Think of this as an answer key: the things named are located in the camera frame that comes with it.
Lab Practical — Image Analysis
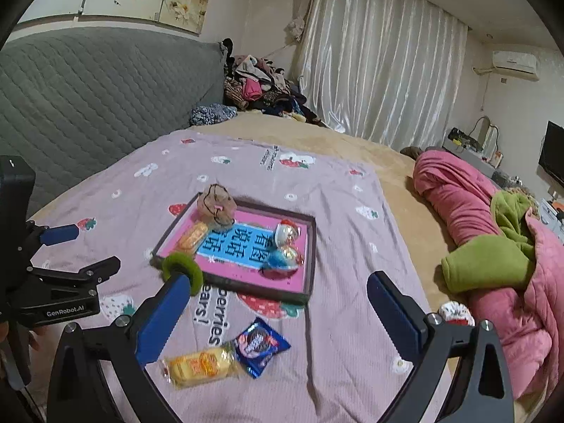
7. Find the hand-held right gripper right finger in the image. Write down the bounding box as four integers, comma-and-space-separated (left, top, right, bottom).
367, 271, 515, 423

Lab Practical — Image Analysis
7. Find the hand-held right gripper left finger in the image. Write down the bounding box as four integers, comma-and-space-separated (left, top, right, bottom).
46, 273, 192, 423

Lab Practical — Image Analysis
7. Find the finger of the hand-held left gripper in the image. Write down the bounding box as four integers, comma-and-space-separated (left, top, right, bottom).
26, 256, 121, 294
24, 220, 81, 247

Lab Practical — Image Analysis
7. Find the green fuzzy scrunchie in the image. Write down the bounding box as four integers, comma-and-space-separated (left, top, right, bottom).
161, 251, 204, 296

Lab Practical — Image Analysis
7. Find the yellow snack cake packet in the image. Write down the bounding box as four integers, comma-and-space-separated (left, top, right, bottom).
161, 346, 243, 391

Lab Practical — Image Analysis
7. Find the orange snack packet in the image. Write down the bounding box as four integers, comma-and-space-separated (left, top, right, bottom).
176, 221, 209, 254

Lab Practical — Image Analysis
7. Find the blue cookie packet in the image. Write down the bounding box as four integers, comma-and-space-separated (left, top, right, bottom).
233, 317, 292, 380

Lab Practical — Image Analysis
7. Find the dark shallow box tray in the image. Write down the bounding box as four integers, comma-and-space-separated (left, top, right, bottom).
151, 194, 317, 305

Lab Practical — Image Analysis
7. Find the beige dotted scrunchie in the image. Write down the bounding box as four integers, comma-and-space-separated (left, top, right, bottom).
196, 184, 237, 230

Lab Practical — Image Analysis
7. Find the white and blue toy egg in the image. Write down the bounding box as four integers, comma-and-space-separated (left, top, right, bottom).
274, 220, 300, 247

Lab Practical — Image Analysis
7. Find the green blanket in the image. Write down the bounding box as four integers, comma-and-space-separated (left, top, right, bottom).
441, 189, 538, 294

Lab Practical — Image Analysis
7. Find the pink and blue book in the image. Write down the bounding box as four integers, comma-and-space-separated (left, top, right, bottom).
158, 203, 311, 294

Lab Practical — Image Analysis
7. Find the grey quilted headboard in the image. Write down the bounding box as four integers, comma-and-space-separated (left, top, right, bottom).
0, 26, 227, 216

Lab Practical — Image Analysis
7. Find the pink quilt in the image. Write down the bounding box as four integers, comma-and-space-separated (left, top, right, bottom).
412, 150, 564, 401

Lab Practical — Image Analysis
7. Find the purple printed blanket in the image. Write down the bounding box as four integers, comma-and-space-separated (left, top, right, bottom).
26, 132, 454, 423

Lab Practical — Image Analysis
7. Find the beige bed sheet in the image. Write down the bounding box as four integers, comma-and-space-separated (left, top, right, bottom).
26, 110, 564, 423

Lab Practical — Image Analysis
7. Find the grey dresser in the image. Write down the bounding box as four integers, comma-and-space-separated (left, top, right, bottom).
443, 139, 525, 186

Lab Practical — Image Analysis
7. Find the black bag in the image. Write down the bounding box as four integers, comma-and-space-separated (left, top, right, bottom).
447, 127, 481, 148

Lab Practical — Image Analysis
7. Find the blue floral cloth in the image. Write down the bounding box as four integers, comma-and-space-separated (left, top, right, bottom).
189, 103, 239, 128

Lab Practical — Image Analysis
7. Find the arched mirror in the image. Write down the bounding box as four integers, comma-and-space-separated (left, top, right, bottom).
469, 116, 499, 159

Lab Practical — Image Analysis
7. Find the black television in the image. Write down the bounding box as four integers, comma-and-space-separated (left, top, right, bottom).
538, 120, 564, 186

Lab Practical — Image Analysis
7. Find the pile of clothes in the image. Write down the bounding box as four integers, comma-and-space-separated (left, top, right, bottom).
222, 37, 324, 126

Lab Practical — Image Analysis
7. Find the white curtain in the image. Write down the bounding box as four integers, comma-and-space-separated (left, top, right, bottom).
293, 0, 468, 153

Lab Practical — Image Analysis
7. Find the white air conditioner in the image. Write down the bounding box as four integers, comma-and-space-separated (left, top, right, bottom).
491, 50, 540, 82

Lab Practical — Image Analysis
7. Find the curtain tassel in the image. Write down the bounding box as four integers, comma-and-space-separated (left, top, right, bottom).
284, 15, 307, 42

